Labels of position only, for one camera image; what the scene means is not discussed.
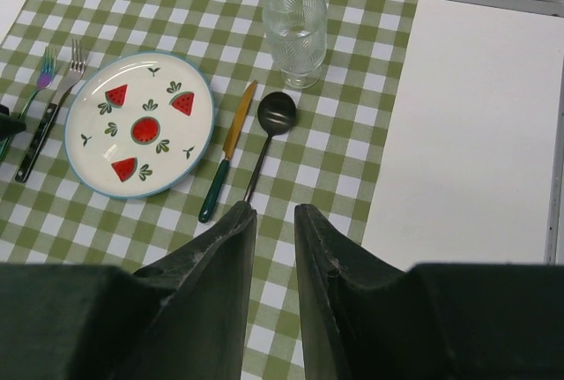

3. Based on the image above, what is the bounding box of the clear drinking glass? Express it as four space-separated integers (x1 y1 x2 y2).
262 0 328 90

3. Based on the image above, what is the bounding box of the black spoon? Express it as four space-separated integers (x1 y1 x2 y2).
243 92 297 204

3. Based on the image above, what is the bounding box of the iridescent rainbow fork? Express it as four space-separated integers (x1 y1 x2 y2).
1 48 56 157

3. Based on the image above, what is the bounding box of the silver fork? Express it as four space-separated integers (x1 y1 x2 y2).
14 39 87 183

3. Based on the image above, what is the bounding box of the green handled knife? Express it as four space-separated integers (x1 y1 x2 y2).
198 80 257 223

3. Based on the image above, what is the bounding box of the white plate with strawberries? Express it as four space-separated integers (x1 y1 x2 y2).
64 51 215 199

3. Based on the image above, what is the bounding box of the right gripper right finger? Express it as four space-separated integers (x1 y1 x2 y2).
294 204 563 379

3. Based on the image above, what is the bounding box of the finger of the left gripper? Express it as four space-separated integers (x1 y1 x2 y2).
0 104 26 142

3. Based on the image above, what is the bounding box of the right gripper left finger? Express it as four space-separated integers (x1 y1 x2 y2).
1 202 256 379

